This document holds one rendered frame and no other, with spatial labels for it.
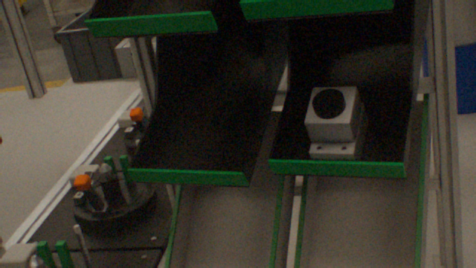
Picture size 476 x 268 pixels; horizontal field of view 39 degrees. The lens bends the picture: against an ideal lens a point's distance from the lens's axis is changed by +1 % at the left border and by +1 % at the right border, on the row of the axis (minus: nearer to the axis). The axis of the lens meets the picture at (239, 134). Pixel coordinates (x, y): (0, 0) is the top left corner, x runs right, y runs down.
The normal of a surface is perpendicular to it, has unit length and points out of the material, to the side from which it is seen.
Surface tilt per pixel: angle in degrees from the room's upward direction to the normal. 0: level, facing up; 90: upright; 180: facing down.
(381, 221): 45
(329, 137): 115
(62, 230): 0
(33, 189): 0
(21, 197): 0
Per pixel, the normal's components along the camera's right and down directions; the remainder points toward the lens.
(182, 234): 0.92, 0.01
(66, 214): -0.18, -0.89
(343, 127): -0.25, 0.79
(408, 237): -0.37, -0.31
